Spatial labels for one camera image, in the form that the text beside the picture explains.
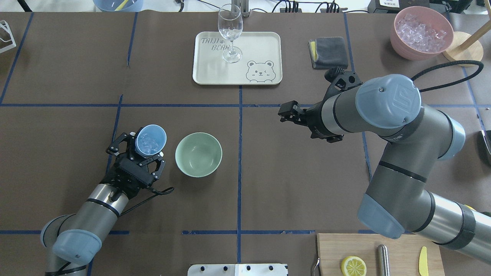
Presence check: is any clear wine glass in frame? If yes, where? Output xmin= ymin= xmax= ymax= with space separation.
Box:
xmin=217 ymin=3 xmax=243 ymax=63

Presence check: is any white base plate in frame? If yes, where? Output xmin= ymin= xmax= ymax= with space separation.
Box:
xmin=187 ymin=263 xmax=289 ymax=276

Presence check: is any pink bowl with ice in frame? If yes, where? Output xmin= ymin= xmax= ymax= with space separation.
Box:
xmin=390 ymin=6 xmax=454 ymax=61

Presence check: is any metal handled knife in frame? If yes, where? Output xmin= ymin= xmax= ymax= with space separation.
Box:
xmin=377 ymin=244 xmax=390 ymax=276

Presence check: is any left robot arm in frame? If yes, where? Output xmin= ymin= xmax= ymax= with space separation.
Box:
xmin=40 ymin=125 xmax=173 ymax=276

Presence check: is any white wire cup rack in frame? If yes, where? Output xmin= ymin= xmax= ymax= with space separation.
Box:
xmin=0 ymin=20 xmax=17 ymax=53

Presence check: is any grey folded cloth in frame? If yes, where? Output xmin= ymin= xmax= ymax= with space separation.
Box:
xmin=308 ymin=37 xmax=348 ymax=69

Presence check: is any lemon half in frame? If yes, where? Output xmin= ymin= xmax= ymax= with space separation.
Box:
xmin=340 ymin=256 xmax=367 ymax=276

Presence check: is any blue bowl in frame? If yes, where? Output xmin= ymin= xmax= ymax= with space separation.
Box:
xmin=93 ymin=0 xmax=145 ymax=12

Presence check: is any cream bear tray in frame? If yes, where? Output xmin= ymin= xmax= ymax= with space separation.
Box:
xmin=192 ymin=31 xmax=283 ymax=85

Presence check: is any wooden paper towel stand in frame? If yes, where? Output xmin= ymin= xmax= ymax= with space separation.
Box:
xmin=442 ymin=20 xmax=491 ymax=61

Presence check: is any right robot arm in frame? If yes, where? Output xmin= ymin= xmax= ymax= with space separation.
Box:
xmin=278 ymin=73 xmax=491 ymax=264

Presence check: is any yellow plastic knife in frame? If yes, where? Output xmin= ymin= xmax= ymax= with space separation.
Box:
xmin=419 ymin=246 xmax=428 ymax=276

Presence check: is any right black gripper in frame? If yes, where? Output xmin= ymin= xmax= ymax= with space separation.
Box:
xmin=278 ymin=101 xmax=344 ymax=143

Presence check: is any wooden cutting board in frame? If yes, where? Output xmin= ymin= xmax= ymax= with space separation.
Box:
xmin=316 ymin=233 xmax=445 ymax=276

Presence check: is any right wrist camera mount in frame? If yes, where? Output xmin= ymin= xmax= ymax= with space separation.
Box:
xmin=324 ymin=67 xmax=363 ymax=94

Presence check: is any green ceramic bowl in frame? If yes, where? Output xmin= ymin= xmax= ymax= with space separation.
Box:
xmin=175 ymin=132 xmax=223 ymax=178

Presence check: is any yellow plastic fork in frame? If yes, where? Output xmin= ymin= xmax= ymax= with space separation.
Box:
xmin=115 ymin=0 xmax=128 ymax=11

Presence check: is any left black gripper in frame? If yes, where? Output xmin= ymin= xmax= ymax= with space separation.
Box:
xmin=101 ymin=132 xmax=165 ymax=199

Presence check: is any light blue plastic cup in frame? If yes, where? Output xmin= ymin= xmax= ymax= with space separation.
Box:
xmin=135 ymin=125 xmax=167 ymax=157

